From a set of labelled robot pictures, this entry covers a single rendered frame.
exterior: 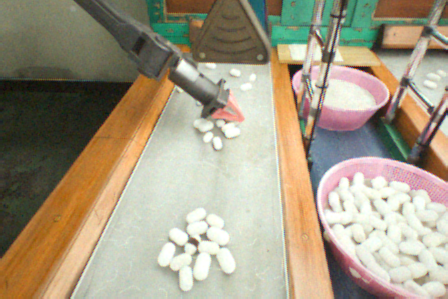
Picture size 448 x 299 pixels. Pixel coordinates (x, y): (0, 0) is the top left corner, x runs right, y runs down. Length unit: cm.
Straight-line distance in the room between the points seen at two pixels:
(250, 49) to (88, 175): 43
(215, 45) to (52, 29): 220
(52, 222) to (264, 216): 35
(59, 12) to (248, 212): 207
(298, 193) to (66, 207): 40
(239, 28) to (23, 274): 43
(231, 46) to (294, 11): 81
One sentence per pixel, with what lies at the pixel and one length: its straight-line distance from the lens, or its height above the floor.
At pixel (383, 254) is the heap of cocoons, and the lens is 53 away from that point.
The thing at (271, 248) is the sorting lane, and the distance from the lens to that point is 48.
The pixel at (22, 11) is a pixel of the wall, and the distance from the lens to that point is 250.
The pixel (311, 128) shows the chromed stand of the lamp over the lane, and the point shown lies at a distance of 61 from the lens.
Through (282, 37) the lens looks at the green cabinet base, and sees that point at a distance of 111.
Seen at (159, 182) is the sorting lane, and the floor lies 74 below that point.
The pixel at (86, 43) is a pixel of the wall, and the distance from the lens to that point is 236.
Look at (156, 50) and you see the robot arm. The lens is 60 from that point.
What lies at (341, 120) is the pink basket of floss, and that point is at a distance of 80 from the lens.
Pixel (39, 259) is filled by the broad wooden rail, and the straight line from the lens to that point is 52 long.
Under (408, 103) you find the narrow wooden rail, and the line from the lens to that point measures 88.
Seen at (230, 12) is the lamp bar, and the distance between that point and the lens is 27.
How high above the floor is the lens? 116
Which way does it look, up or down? 37 degrees down
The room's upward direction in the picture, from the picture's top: straight up
